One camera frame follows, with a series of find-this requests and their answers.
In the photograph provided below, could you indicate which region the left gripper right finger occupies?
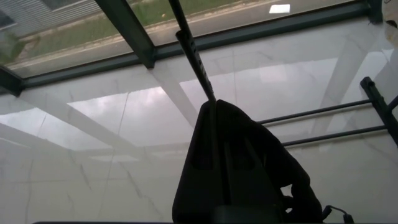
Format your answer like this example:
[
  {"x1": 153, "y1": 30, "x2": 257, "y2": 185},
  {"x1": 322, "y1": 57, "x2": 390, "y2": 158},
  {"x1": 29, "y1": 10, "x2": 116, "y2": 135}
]
[{"x1": 224, "y1": 136, "x2": 283, "y2": 219}]

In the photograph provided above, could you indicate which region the black garment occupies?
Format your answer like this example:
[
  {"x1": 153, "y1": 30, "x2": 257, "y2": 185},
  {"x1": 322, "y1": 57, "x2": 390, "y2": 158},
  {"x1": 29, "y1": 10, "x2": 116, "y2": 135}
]
[{"x1": 214, "y1": 99, "x2": 323, "y2": 223}]

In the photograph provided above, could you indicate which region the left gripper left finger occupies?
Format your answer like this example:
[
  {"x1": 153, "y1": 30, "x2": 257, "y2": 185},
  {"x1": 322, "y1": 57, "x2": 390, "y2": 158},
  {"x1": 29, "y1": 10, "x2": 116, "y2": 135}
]
[{"x1": 172, "y1": 100, "x2": 226, "y2": 223}]

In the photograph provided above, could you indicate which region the black clothes rack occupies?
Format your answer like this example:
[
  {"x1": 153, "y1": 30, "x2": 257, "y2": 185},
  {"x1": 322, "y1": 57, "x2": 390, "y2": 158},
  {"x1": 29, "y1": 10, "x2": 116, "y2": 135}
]
[{"x1": 169, "y1": 0, "x2": 398, "y2": 147}]

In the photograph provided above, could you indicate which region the window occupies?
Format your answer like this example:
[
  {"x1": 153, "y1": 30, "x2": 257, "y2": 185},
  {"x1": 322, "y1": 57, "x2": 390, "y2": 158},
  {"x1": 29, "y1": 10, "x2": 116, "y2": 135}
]
[{"x1": 0, "y1": 0, "x2": 383, "y2": 97}]

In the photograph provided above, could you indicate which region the black cable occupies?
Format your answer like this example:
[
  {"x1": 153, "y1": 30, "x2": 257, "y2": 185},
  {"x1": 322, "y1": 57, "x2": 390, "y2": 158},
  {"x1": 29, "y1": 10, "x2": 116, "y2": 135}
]
[{"x1": 322, "y1": 204, "x2": 355, "y2": 223}]

